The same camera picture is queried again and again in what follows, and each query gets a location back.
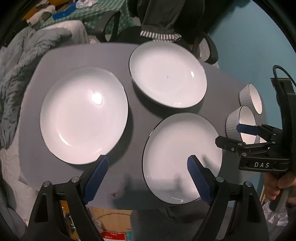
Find white ribbed bowl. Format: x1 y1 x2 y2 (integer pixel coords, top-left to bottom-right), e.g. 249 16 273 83
225 105 256 144
239 83 263 114

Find white plate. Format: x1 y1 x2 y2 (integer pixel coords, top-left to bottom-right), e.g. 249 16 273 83
129 42 207 108
142 113 222 205
40 66 128 165

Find white plate top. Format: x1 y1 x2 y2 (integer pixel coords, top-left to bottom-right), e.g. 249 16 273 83
129 42 207 108

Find right hand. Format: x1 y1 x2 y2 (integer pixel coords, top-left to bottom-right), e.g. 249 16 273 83
263 171 296 207

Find white fleece blanket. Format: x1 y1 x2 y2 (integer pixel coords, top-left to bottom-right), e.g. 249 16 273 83
1 138 38 225

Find dark clothes on chair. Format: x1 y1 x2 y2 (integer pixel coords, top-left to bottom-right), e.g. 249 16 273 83
136 1 205 36

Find black office chair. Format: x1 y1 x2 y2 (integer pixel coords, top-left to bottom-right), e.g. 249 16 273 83
95 11 218 65

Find grey quilted blanket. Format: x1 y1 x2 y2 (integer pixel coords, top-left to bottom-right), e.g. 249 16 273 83
1 27 72 149

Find green checkered cloth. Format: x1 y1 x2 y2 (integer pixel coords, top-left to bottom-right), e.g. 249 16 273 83
41 0 136 35

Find black cable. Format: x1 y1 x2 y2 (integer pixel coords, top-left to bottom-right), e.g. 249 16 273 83
272 65 296 98

